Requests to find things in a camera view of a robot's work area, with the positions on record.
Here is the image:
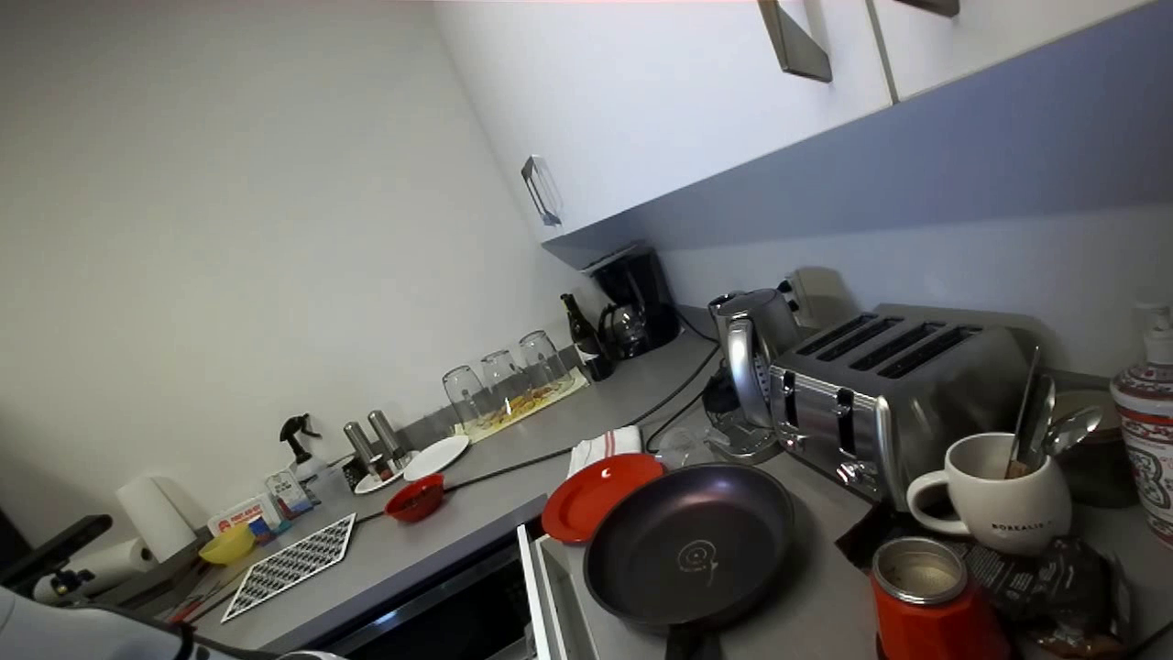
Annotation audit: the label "metal shaker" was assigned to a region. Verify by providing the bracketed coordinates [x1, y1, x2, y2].
[339, 419, 378, 483]
[364, 406, 401, 470]

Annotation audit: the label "white drawer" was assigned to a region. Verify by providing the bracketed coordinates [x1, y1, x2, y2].
[508, 522, 588, 660]

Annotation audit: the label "dark frying pan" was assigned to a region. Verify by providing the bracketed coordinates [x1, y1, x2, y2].
[577, 457, 797, 660]

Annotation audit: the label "red utensil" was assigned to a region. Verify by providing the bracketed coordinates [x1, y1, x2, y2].
[157, 594, 207, 632]

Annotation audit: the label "clear soap dispenser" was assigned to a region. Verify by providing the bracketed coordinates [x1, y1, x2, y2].
[1137, 297, 1173, 367]

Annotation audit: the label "patterned ceramic canister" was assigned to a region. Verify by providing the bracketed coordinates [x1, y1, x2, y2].
[1108, 360, 1173, 547]

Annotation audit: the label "yellow bowl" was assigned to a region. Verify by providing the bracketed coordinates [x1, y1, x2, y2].
[195, 522, 258, 569]

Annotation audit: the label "dark glass bottle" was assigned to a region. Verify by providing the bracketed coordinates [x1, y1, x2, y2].
[557, 290, 618, 384]

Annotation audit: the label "white red-striped folded towel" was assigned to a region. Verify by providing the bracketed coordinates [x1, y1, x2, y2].
[563, 423, 648, 479]

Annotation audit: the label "metal spoon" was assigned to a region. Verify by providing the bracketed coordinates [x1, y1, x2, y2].
[1043, 406, 1108, 466]
[999, 340, 1047, 479]

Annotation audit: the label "black white striped trivet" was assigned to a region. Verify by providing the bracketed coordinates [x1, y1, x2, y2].
[217, 510, 364, 628]

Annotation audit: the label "silver four-slot toaster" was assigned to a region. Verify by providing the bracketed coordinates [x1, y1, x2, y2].
[767, 301, 1055, 515]

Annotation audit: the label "black-headed spray bottle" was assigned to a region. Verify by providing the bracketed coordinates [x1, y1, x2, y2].
[273, 410, 324, 493]

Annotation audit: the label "blue white carton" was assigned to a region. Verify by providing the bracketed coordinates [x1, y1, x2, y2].
[262, 470, 316, 518]

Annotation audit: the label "stainless steel kettle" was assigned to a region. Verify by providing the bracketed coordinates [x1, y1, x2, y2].
[703, 265, 861, 466]

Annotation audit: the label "white paper towel roll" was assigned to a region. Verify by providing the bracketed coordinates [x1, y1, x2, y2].
[114, 470, 207, 566]

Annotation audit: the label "red plate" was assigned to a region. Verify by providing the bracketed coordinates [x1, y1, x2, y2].
[538, 451, 669, 551]

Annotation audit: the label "black power cable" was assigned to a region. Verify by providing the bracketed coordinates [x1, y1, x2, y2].
[616, 345, 724, 451]

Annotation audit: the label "small red bowl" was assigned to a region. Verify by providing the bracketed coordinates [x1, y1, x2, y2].
[382, 474, 452, 527]

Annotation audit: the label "black curved object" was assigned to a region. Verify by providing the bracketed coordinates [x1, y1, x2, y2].
[0, 510, 117, 598]

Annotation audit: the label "red white box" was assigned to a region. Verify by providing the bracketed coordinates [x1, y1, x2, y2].
[206, 493, 278, 543]

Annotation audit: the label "black coffee machine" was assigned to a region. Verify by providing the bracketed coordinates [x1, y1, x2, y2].
[585, 247, 684, 360]

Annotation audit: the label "white plate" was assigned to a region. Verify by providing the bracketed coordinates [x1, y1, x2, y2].
[400, 433, 473, 483]

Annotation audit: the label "black built-in appliance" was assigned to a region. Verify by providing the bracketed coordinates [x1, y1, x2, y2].
[318, 533, 531, 660]

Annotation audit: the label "white cylinder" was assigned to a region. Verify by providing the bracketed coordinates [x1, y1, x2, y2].
[28, 536, 159, 609]

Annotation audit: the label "red cup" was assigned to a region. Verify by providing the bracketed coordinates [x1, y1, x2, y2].
[868, 533, 1015, 660]

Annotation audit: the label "white upper cabinets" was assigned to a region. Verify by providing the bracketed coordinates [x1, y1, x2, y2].
[432, 0, 1154, 273]

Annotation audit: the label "clear drinking glass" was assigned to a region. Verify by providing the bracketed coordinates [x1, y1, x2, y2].
[475, 345, 526, 400]
[511, 327, 569, 382]
[438, 363, 489, 424]

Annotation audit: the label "white mug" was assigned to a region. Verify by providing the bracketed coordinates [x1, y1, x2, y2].
[901, 428, 1077, 558]

